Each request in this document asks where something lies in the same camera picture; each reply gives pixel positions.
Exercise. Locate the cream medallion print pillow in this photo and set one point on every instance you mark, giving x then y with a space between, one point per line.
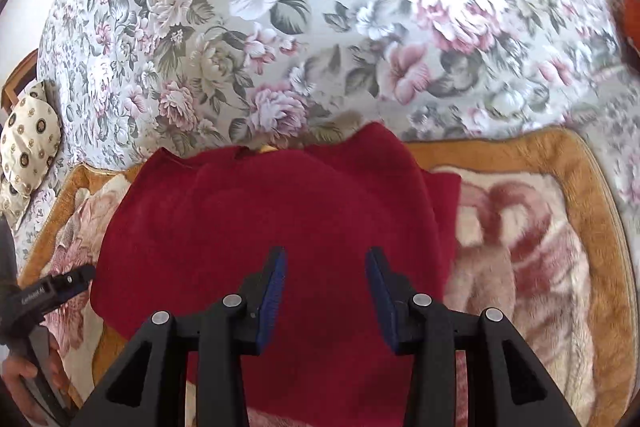
12 207
32 132

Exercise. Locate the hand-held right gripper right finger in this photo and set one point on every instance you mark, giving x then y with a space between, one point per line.
382 302

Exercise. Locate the wooden chair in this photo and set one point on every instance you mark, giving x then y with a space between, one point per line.
17 79

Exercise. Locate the floral quilt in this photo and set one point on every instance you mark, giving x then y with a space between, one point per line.
320 22

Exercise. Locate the plush blanket with tan border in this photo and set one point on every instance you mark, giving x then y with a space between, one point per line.
520 267

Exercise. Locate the dark red sweater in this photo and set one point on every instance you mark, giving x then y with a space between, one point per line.
280 207

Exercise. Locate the person's left hand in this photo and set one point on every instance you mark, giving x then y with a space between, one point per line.
15 372

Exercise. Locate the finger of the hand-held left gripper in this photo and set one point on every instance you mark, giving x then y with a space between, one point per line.
70 284

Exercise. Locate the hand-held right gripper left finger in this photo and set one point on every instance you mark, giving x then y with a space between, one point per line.
272 297

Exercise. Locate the orange velvet cushion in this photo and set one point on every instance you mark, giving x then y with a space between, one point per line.
627 27

